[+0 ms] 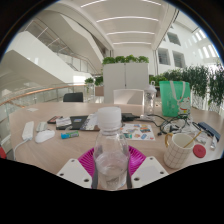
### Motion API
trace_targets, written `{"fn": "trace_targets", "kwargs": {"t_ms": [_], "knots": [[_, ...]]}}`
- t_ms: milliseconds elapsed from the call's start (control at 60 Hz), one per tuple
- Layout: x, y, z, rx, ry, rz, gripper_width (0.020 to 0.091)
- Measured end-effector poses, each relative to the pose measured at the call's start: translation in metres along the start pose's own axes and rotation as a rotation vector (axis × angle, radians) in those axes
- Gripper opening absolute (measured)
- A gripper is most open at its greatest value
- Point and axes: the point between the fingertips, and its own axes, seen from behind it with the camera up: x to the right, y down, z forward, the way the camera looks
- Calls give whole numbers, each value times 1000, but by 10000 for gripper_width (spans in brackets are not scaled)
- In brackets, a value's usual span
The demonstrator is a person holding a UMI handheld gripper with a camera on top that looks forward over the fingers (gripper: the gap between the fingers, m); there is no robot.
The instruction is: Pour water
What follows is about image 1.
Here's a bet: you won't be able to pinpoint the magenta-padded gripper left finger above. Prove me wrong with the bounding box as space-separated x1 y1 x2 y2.
56 147 100 190

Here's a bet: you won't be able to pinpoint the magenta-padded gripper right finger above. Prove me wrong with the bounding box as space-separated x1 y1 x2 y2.
125 145 170 190

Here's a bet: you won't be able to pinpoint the clear plastic water bottle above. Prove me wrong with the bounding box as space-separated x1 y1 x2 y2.
92 106 131 192

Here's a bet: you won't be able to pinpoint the white grid-pattern mug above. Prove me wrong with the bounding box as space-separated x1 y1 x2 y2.
163 132 196 170

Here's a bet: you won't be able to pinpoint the small teal tube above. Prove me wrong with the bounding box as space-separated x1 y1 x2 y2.
60 130 80 140

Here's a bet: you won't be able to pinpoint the colourful sticker sheet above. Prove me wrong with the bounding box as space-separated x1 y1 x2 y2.
119 123 156 141

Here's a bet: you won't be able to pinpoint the white computer mouse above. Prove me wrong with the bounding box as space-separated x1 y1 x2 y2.
34 129 56 144

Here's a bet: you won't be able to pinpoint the black notebook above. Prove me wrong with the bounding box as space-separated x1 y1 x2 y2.
68 114 89 131

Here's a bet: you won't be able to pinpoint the white labelled card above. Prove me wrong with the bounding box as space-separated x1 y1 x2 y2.
55 117 73 129

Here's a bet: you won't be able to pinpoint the white printed booklet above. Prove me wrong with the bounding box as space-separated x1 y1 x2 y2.
79 113 101 132

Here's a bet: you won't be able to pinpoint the gold spoon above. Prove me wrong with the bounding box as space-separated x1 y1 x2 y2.
182 130 203 149

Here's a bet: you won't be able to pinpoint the flat round red coaster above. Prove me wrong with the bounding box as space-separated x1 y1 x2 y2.
192 143 207 159

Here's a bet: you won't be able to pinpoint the red and black phone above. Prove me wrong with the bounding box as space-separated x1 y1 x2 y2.
47 115 64 125

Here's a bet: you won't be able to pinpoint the small white case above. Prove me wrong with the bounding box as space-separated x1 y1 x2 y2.
35 121 49 133

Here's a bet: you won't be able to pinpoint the black charger block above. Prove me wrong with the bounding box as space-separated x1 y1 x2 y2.
121 112 136 122

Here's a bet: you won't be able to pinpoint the white power strip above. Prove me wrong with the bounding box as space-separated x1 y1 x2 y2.
21 120 35 141

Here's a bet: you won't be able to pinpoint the tall clear spray bottle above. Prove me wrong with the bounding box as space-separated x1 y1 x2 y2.
143 80 158 118

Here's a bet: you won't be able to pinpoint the small white packet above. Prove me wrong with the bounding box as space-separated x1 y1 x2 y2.
209 134 219 151

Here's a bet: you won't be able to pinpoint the dark blue keyboard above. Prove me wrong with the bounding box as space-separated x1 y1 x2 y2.
197 121 222 143

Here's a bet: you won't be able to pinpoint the black chair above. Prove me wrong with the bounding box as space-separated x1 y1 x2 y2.
62 91 85 103

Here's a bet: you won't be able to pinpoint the green tote bag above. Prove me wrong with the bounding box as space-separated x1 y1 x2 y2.
158 80 192 118

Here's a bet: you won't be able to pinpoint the red chair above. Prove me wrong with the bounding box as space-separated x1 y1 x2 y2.
0 145 8 160

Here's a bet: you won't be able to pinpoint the white planter with plants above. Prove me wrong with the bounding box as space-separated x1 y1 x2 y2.
84 75 104 98

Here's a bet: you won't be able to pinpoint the brown planter with plants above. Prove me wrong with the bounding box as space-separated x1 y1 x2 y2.
148 73 168 93

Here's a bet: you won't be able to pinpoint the white cabinet with plants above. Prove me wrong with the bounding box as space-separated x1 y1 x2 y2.
101 54 150 104

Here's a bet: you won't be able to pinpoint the row of green hedge plants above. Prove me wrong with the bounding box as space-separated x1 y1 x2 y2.
149 63 224 114

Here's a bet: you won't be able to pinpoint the tangled black cables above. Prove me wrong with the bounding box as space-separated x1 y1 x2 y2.
146 113 201 136

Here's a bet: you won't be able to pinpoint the white power cable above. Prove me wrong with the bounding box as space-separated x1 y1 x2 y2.
12 138 29 160

